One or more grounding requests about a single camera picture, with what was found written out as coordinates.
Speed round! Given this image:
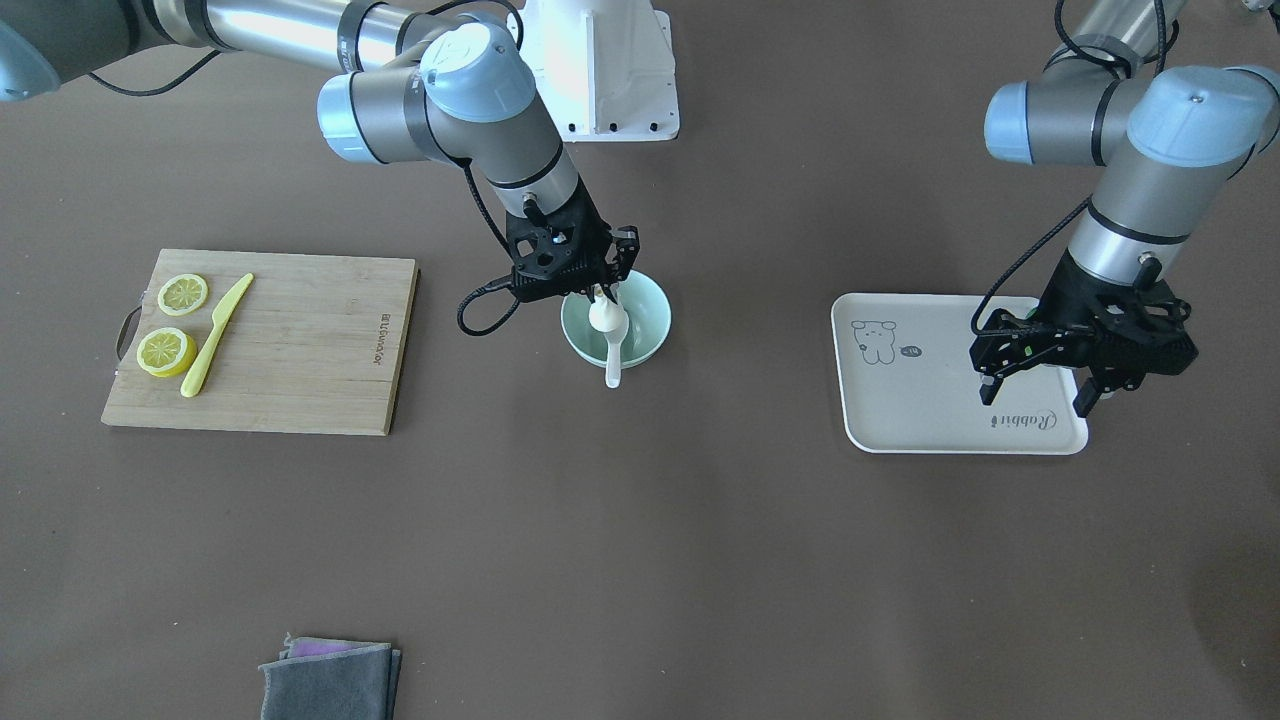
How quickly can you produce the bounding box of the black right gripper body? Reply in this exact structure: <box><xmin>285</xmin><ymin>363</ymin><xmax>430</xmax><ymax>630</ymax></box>
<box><xmin>507</xmin><ymin>192</ymin><xmax>640</xmax><ymax>304</ymax></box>

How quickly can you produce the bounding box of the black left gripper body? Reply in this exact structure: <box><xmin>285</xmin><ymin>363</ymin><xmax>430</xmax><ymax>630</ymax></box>
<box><xmin>970</xmin><ymin>252</ymin><xmax>1198</xmax><ymax>393</ymax></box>

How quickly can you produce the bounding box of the white ceramic spoon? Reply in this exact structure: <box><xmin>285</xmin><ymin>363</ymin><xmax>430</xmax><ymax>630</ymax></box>
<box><xmin>602</xmin><ymin>319</ymin><xmax>630</xmax><ymax>389</ymax></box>

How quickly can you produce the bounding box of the white steamed bun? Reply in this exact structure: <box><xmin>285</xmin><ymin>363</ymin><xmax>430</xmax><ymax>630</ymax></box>
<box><xmin>588</xmin><ymin>295</ymin><xmax>628</xmax><ymax>334</ymax></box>

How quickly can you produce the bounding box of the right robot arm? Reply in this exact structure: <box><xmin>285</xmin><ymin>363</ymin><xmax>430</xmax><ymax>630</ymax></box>
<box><xmin>1</xmin><ymin>1</ymin><xmax>639</xmax><ymax>304</ymax></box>

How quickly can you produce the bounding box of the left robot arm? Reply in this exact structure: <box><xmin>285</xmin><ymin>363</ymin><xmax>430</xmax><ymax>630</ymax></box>
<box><xmin>970</xmin><ymin>1</ymin><xmax>1277</xmax><ymax>416</ymax></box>

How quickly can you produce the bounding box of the light green bowl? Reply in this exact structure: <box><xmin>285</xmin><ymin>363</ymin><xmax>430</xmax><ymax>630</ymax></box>
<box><xmin>559</xmin><ymin>270</ymin><xmax>672</xmax><ymax>370</ymax></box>

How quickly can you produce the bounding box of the cream rabbit tray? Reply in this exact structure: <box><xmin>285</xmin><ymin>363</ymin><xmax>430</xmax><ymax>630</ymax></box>
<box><xmin>831</xmin><ymin>292</ymin><xmax>1089</xmax><ymax>455</ymax></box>

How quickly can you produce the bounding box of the bamboo cutting board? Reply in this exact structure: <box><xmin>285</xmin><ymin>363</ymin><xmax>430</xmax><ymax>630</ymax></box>
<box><xmin>101</xmin><ymin>249</ymin><xmax>419</xmax><ymax>436</ymax></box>

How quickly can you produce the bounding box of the yellow plastic knife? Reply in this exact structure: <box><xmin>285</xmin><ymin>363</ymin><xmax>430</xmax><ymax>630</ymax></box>
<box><xmin>180</xmin><ymin>273</ymin><xmax>255</xmax><ymax>398</ymax></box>

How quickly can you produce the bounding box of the lemon slice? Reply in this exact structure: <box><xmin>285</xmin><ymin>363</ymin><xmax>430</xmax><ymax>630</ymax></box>
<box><xmin>156</xmin><ymin>273</ymin><xmax>210</xmax><ymax>316</ymax></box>

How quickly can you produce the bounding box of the lemon half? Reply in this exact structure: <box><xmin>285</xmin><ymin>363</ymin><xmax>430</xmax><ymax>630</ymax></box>
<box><xmin>134</xmin><ymin>327</ymin><xmax>198</xmax><ymax>378</ymax></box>

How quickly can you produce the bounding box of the grey folded cloth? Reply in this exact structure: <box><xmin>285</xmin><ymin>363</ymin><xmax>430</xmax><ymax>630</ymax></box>
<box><xmin>259</xmin><ymin>634</ymin><xmax>401</xmax><ymax>719</ymax></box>

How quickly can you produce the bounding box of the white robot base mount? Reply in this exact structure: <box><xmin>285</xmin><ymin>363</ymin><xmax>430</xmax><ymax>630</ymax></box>
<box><xmin>518</xmin><ymin>1</ymin><xmax>681</xmax><ymax>143</ymax></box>

